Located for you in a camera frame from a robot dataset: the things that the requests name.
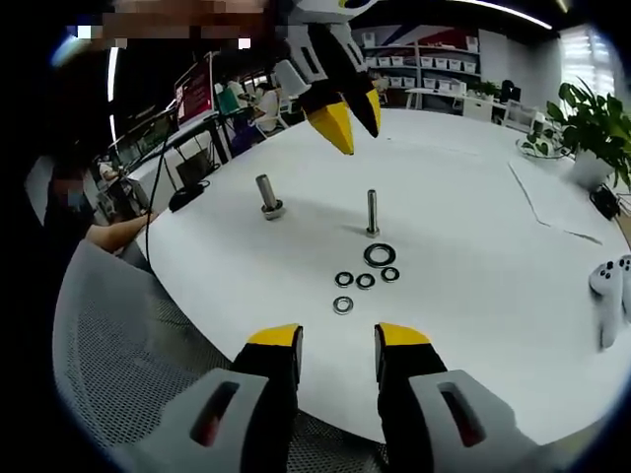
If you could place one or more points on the white paper sheet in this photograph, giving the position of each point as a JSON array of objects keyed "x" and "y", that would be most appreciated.
[{"x": 552, "y": 197}]

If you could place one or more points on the white game controller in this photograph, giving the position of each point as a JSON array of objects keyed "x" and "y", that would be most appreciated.
[
  {"x": 609, "y": 295},
  {"x": 627, "y": 268}
]

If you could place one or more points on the small green desk plants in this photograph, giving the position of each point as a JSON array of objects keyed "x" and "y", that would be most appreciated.
[{"x": 485, "y": 88}]

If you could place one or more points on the purple bag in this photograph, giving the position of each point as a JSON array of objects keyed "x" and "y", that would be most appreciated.
[{"x": 244, "y": 137}]

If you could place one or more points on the grey mesh office chair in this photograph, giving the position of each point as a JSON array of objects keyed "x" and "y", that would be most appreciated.
[{"x": 123, "y": 345}]

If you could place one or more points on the small steel washer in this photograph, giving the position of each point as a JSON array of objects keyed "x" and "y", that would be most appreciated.
[
  {"x": 383, "y": 274},
  {"x": 334, "y": 305},
  {"x": 337, "y": 279},
  {"x": 358, "y": 281}
]

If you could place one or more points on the green plant in white pot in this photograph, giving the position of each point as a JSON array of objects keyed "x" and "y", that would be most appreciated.
[{"x": 591, "y": 118}]

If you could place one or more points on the shelf with white storage bins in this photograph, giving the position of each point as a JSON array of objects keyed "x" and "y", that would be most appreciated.
[{"x": 424, "y": 61}]

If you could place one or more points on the straight ceiling light strip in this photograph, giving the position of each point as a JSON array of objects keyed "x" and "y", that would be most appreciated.
[{"x": 112, "y": 74}]

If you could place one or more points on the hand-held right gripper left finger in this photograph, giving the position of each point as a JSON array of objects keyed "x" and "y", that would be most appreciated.
[{"x": 268, "y": 364}]

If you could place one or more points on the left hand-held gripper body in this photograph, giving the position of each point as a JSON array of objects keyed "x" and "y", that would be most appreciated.
[{"x": 320, "y": 10}]

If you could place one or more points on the monitor with red screen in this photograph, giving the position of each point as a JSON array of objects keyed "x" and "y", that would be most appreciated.
[{"x": 194, "y": 93}]

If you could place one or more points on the thin threaded steel stud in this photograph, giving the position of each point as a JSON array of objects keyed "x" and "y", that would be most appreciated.
[{"x": 371, "y": 209}]

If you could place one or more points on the white table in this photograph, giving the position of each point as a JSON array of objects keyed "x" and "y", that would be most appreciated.
[{"x": 443, "y": 93}]

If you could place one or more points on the thick threaded steel stud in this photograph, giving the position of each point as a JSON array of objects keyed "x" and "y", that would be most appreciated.
[{"x": 266, "y": 189}]

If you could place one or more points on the glass bowl with green leaves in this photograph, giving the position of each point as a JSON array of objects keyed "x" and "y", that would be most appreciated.
[{"x": 542, "y": 145}]

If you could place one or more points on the black power adapter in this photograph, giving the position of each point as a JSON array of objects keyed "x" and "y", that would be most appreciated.
[{"x": 183, "y": 198}]

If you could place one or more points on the white office chair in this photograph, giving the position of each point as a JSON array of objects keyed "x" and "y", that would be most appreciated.
[{"x": 520, "y": 115}]

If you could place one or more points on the black charger block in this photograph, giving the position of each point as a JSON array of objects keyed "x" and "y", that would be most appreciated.
[{"x": 605, "y": 202}]

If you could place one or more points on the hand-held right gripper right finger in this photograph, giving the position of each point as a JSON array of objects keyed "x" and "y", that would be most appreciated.
[{"x": 406, "y": 364}]

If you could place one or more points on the curved ceiling light strip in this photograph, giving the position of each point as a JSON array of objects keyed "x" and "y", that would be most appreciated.
[{"x": 517, "y": 14}]

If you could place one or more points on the black monitor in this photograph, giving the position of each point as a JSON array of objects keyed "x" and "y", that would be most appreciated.
[{"x": 510, "y": 91}]

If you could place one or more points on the bright window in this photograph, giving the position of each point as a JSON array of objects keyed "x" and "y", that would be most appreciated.
[{"x": 584, "y": 59}]

